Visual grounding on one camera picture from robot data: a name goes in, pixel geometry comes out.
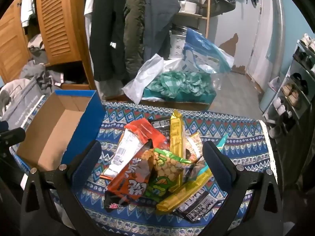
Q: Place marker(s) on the wooden wardrobe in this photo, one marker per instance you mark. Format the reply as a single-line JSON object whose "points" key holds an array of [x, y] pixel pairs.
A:
{"points": [[12, 44]]}

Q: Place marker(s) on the white door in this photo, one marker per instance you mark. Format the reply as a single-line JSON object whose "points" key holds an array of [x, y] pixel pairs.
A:
{"points": [[265, 29]]}

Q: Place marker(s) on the black printed snack packet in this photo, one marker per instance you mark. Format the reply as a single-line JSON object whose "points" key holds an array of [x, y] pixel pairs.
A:
{"points": [[200, 204], [161, 126]]}

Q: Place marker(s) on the clear plastic bag green contents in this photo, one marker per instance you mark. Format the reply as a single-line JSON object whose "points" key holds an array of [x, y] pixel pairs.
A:
{"points": [[182, 84]]}

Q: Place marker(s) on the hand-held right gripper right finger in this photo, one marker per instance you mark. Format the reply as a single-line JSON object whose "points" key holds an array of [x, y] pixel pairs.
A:
{"points": [[217, 163]]}

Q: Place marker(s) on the grey printed bag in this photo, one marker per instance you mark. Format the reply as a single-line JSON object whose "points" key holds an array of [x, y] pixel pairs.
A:
{"points": [[19, 103]]}

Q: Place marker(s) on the grey clothes pile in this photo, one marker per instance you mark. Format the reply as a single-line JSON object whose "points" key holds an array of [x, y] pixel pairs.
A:
{"points": [[37, 71]]}

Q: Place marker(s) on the blue patterned cloth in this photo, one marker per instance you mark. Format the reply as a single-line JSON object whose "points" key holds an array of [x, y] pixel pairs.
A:
{"points": [[246, 137]]}

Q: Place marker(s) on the black coat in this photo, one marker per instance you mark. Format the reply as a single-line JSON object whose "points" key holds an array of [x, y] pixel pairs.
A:
{"points": [[108, 29]]}

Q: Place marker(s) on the wooden shelf rack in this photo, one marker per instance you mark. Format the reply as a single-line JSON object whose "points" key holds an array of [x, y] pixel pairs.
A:
{"points": [[205, 9]]}

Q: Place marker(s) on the beige biscuit packet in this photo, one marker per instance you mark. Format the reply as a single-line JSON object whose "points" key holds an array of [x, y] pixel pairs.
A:
{"points": [[194, 145]]}

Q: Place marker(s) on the grey blue coat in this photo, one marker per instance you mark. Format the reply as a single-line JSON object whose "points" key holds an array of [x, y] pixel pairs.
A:
{"points": [[160, 17]]}

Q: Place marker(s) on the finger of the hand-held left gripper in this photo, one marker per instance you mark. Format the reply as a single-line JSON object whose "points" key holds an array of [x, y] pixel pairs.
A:
{"points": [[14, 135]]}

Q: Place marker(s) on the green peanut snack packet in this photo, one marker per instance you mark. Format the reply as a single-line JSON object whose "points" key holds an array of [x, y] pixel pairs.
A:
{"points": [[163, 167]]}

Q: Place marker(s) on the orange red snack packet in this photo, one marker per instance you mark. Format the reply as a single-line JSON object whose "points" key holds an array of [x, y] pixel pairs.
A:
{"points": [[145, 132]]}

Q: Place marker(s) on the shoe rack with shoes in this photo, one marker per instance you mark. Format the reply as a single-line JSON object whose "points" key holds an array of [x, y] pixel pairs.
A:
{"points": [[292, 86]]}

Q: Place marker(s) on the white plastic bag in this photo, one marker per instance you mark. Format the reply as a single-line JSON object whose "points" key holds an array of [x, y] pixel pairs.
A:
{"points": [[142, 78]]}

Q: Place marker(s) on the dark brown orange snack packet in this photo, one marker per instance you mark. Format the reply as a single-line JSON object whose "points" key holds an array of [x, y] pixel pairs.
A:
{"points": [[134, 177]]}

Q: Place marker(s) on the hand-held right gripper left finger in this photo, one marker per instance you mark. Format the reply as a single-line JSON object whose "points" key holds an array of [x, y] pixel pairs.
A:
{"points": [[86, 163]]}

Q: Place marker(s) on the metal paint bucket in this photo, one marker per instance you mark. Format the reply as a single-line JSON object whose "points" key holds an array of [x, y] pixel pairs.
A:
{"points": [[178, 44]]}

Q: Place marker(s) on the white pot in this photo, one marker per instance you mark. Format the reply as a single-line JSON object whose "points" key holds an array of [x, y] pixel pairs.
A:
{"points": [[188, 7]]}

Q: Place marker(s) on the olive coat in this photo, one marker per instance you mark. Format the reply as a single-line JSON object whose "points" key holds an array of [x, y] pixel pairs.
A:
{"points": [[135, 34]]}

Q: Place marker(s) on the blue plastic bag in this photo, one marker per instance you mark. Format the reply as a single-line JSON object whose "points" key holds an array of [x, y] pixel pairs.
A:
{"points": [[206, 54]]}

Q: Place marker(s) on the gold long snack packet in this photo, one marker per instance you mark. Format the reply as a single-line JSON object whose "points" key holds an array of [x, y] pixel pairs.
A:
{"points": [[182, 194], [176, 140]]}

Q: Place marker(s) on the blue cardboard box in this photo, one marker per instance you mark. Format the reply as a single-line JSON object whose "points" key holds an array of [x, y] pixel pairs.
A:
{"points": [[51, 130]]}

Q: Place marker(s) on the louvered wooden wardrobe door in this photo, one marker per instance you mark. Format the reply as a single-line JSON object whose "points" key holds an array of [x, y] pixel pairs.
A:
{"points": [[60, 22]]}

